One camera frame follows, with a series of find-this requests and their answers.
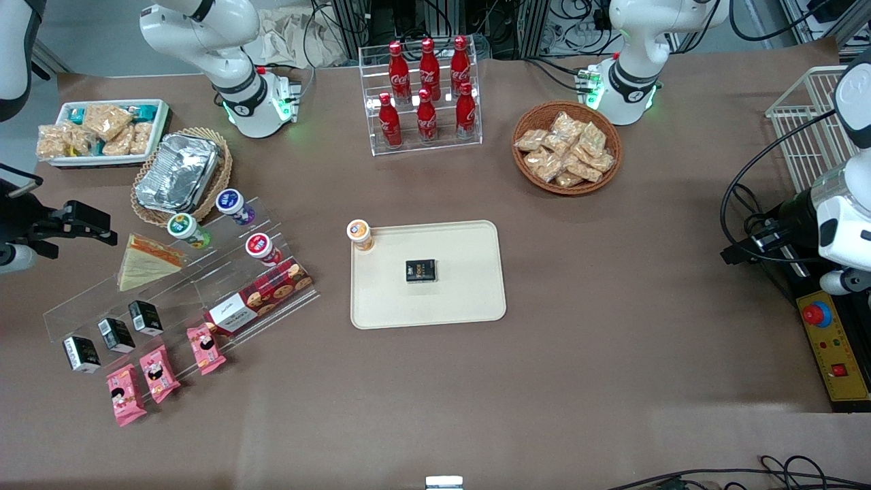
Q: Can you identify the oval wicker basket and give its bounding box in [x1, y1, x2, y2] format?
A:
[130, 127, 234, 228]

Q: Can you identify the clear acrylic bottle rack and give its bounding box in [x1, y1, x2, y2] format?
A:
[358, 42, 483, 158]

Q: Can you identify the orange lidded drink cup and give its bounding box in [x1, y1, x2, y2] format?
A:
[346, 218, 376, 253]

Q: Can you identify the green lidded drink cup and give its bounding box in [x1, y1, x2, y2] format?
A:
[167, 212, 212, 250]

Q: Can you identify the black cable bundle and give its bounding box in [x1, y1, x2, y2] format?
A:
[604, 454, 871, 490]

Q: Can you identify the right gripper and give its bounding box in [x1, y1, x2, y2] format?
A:
[0, 197, 118, 261]

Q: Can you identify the aluminium frame rack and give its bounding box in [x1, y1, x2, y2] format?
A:
[327, 0, 553, 61]

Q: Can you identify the clear acrylic stepped shelf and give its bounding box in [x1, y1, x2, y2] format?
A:
[42, 197, 321, 374]

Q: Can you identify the purple lidded drink cup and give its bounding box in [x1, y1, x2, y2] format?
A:
[215, 188, 257, 227]

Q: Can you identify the round wicker basket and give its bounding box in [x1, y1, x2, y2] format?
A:
[511, 100, 624, 197]

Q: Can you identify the black power cable with plug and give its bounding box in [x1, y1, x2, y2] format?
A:
[742, 204, 776, 240]

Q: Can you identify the white rectangular dish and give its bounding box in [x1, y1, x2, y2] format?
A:
[46, 99, 171, 169]

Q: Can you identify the silver foil container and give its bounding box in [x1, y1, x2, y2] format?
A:
[134, 132, 220, 214]

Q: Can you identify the red cookie box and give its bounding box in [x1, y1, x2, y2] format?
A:
[203, 257, 314, 336]

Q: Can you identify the red lidded drink cup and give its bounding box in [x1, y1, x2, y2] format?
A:
[244, 232, 282, 267]

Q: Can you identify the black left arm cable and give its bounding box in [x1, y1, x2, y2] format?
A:
[719, 111, 839, 265]

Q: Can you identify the black box with silver strip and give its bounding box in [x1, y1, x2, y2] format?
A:
[752, 255, 819, 304]

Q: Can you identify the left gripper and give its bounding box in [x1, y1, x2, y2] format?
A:
[720, 188, 871, 271]

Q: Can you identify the pink snack packet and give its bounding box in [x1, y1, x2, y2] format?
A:
[139, 344, 182, 405]
[186, 323, 227, 377]
[105, 363, 148, 428]

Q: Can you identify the white wire basket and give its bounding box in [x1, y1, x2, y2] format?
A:
[765, 65, 859, 195]

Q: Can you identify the triangular sandwich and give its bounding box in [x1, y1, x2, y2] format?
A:
[117, 233, 186, 293]

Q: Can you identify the cream plastic tray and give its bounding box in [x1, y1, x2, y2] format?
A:
[350, 219, 508, 331]

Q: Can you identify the red cola bottle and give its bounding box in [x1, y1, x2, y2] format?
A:
[450, 35, 472, 97]
[415, 88, 439, 144]
[378, 92, 403, 149]
[387, 41, 412, 105]
[455, 82, 478, 141]
[418, 37, 442, 102]

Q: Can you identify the rice cracker bag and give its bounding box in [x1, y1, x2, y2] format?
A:
[35, 122, 76, 161]
[129, 120, 154, 157]
[65, 126, 97, 157]
[101, 127, 134, 158]
[82, 102, 134, 142]

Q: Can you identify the small black snack box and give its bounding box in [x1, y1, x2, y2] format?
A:
[62, 335, 102, 374]
[97, 316, 136, 355]
[405, 258, 439, 284]
[127, 299, 165, 337]

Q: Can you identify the yellow emergency stop box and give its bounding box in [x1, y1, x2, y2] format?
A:
[795, 289, 871, 414]

